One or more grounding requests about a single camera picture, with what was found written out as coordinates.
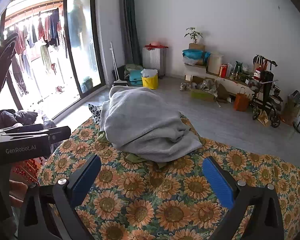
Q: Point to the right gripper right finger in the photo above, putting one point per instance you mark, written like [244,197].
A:
[265,221]

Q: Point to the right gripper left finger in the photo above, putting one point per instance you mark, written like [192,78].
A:
[48,212]

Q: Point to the grey knit sweater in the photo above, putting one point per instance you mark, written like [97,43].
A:
[138,121]

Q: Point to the dark clothes pile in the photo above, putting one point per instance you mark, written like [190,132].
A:
[10,117]

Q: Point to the person left hand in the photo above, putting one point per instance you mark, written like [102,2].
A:
[17,193]

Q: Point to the red patterned bag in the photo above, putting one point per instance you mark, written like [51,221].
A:
[28,169]

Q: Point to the sunflower pattern bed cover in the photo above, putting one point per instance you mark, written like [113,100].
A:
[130,200]

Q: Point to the green garment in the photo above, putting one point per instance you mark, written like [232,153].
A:
[133,158]

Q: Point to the black white spotted cloth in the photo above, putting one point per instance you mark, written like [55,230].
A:
[96,113]

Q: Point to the brown paper bag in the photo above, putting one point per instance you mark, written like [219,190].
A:
[290,112]

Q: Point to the orange paper bag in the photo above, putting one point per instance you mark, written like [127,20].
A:
[241,102]

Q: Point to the white broom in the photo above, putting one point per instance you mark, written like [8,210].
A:
[118,81]

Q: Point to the green cardboard box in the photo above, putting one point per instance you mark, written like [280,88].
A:
[202,95]

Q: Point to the yellow bin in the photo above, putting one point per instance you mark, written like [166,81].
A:
[150,82]

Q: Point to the dark curtain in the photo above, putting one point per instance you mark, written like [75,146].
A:
[129,32]

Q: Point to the low wooden shelf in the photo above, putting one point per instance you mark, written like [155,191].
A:
[232,86]

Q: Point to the white laundry basket red lid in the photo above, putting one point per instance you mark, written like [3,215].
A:
[154,57]

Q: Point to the white plastic container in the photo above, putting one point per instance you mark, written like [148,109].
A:
[214,63]

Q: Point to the teal basin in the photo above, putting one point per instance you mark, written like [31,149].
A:
[194,54]

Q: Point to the potted plant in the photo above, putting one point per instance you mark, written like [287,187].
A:
[193,34]

